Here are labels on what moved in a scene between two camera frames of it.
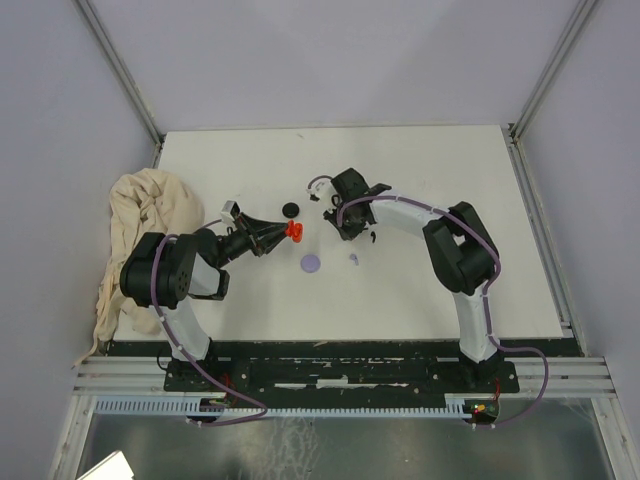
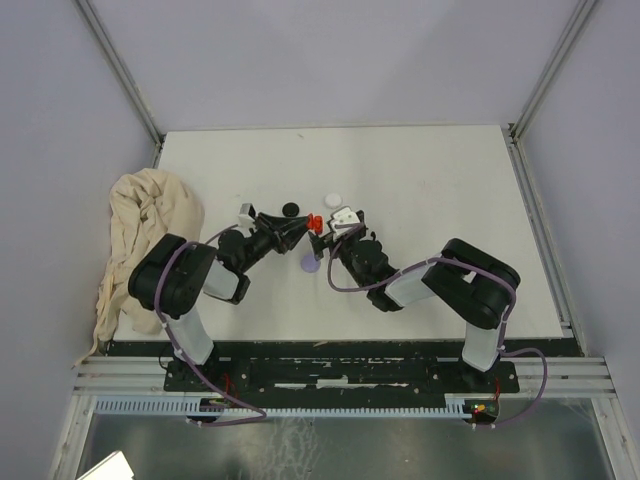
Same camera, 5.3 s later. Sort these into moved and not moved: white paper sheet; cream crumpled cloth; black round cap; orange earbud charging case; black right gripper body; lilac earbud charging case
Moved: orange earbud charging case; black right gripper body
Not moved: white paper sheet; cream crumpled cloth; black round cap; lilac earbud charging case
